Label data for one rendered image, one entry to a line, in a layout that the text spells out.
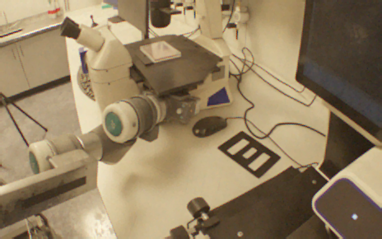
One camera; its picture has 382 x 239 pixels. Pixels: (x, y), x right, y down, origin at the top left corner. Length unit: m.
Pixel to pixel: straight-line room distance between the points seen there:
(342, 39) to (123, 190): 0.57
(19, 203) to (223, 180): 0.48
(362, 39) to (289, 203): 0.33
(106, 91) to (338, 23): 0.59
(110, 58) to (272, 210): 0.53
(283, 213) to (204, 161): 0.30
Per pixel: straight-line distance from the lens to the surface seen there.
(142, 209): 0.59
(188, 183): 0.63
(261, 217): 0.47
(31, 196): 0.40
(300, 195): 0.52
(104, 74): 0.68
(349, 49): 0.34
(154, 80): 0.62
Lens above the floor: 1.25
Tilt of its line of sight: 38 degrees down
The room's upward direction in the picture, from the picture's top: straight up
